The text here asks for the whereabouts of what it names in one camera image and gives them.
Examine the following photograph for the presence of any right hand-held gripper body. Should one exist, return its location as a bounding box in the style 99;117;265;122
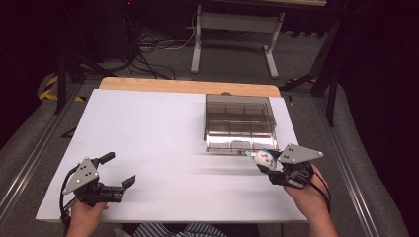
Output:
268;143;324;190

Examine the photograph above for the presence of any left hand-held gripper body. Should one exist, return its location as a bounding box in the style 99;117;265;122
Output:
62;157;125;207

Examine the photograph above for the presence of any white and blue plush toy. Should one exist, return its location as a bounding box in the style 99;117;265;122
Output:
245;148;280;172

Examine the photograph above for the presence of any clear plastic drawer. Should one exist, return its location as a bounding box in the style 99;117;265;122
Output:
205;131;280;156

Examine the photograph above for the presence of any smoky clear drawer box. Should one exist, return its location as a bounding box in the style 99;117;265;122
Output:
203;93;277;139

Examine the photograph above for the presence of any person's left hand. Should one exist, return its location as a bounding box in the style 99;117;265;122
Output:
68;199;110;231

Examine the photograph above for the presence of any person's right hand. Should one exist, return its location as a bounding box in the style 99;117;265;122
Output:
285;163;331;222

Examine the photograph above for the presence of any white board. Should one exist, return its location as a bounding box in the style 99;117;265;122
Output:
35;88;309;223

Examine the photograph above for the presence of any person's striped clothing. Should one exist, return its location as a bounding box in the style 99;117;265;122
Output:
131;222;228;237

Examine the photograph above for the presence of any black metal stand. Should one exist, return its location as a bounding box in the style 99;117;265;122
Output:
280;16;342;127
53;48;110;117

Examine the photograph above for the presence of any yellow and black floor tape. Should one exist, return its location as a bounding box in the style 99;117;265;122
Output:
39;75;86;103

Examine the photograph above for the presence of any wooden table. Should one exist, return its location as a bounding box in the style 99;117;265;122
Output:
98;77;282;99

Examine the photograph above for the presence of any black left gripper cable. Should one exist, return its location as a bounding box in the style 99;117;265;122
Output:
58;166;80;231

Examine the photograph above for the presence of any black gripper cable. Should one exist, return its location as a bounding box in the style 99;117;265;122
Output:
307;169;332;215
58;166;80;231

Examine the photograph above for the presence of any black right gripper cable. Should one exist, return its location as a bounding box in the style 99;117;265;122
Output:
307;169;332;215

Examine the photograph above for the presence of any aluminium rail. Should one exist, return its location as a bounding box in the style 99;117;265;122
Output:
0;84;84;218
312;98;381;237

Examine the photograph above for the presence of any bundle of floor cables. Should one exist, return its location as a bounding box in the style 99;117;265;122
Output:
127;28;199;81

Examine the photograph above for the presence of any white metal desk frame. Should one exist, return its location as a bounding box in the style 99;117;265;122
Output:
190;3;286;79

